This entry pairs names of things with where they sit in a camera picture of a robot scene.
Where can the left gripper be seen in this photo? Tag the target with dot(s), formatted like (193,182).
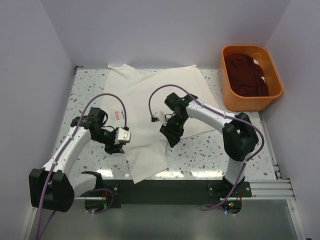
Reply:
(113,144)

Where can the orange plastic basket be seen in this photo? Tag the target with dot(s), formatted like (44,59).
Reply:
(262,57)

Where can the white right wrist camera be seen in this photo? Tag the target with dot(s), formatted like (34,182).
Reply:
(158,116)

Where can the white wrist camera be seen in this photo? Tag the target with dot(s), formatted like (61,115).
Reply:
(122,136)
(158,116)

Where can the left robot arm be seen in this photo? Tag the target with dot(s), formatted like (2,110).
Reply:
(67,155)

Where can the dark red t shirt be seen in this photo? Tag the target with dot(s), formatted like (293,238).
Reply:
(246,78)

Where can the aluminium frame rail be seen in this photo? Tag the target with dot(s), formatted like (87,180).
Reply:
(275,203)

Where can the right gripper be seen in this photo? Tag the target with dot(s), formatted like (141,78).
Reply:
(170,130)

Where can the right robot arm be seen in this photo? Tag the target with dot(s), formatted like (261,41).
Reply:
(238,133)

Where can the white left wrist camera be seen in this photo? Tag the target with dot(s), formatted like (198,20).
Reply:
(122,136)

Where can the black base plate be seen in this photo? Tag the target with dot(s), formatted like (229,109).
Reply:
(117,193)

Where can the white t shirt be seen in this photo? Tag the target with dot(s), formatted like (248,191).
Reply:
(140,104)

